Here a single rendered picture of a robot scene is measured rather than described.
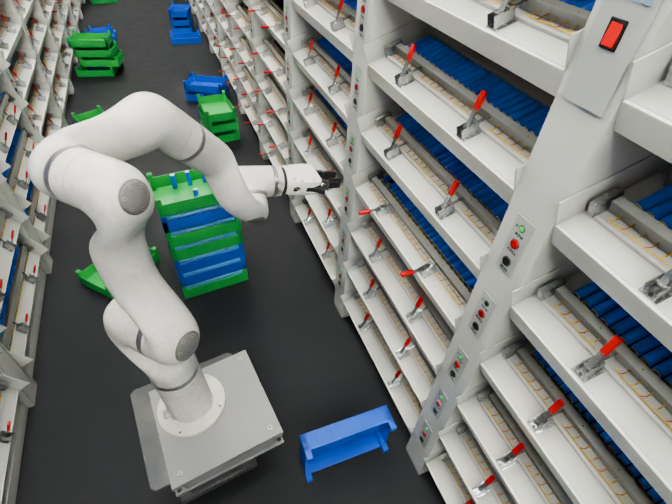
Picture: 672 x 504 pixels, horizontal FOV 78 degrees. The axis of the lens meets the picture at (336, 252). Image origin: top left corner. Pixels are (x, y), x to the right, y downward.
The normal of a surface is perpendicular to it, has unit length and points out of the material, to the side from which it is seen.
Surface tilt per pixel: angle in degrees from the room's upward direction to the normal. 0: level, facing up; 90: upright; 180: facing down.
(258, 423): 4
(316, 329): 0
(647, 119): 110
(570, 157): 90
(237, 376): 4
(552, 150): 90
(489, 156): 20
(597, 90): 90
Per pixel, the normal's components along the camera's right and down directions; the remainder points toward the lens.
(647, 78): 0.36, 0.65
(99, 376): 0.05, -0.73
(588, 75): -0.93, 0.22
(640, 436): -0.27, -0.60
